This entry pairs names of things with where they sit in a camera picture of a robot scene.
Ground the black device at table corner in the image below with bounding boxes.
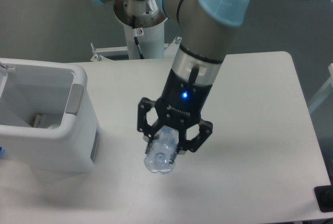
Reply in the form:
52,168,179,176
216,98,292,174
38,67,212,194
314,185,332,213

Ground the white trash can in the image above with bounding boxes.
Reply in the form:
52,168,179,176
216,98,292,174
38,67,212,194
1,58,100,173

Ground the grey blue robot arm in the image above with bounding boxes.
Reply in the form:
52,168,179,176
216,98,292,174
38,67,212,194
100,0,250,164

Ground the black cable on pedestal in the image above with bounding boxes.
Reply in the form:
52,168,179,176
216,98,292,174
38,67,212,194
132,15,145,60

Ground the crushed clear plastic bottle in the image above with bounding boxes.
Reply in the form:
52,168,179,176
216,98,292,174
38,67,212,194
144,126,178,174

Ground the clear plastic bag green strip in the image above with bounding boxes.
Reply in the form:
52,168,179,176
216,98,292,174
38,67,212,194
47,123,61,129

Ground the white frame at right edge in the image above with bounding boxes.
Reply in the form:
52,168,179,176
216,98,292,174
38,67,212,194
308,63,332,114

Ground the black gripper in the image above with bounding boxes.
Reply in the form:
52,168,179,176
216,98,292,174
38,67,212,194
137,68,213,164

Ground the white pedestal base frame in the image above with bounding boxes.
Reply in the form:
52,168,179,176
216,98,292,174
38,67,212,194
89,36,186,62

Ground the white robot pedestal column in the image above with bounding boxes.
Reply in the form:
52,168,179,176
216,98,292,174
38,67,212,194
113,0,172,60

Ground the blue object at left edge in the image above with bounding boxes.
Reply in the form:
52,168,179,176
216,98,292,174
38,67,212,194
0,147,5,159

